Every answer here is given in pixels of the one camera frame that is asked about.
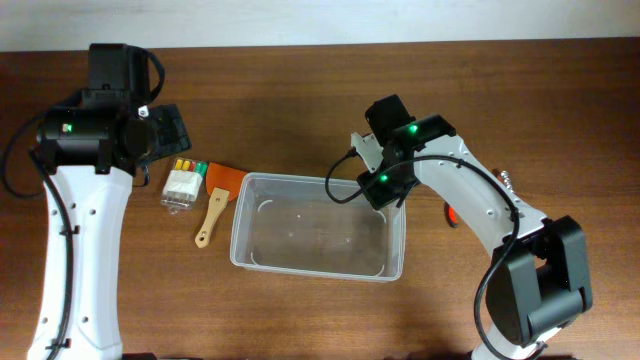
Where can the clear screwdriver set case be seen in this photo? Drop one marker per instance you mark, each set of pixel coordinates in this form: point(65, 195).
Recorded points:
point(183, 184)

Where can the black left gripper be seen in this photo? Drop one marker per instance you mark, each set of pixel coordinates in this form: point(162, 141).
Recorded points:
point(179, 139)

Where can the clear plastic container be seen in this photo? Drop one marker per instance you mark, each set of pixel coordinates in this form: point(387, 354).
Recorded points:
point(287, 224)

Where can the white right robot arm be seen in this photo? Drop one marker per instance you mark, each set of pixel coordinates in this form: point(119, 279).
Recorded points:
point(538, 281)

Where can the orange scraper wooden handle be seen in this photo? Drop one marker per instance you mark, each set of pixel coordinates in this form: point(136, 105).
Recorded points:
point(223, 185)

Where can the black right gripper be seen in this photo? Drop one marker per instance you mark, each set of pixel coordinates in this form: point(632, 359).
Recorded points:
point(375, 197)

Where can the orange handled pliers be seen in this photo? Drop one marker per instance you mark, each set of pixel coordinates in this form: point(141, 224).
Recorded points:
point(450, 215)

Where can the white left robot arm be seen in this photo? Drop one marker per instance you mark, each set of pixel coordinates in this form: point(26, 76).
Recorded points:
point(89, 149)

